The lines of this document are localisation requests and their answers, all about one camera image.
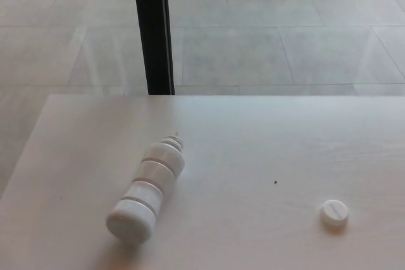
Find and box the white plastic bottle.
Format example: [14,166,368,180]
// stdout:
[106,130,185,243]

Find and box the white screw cap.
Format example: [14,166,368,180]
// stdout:
[319,199,350,228]

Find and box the black vertical frame post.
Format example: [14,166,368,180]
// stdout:
[131,0,176,95]

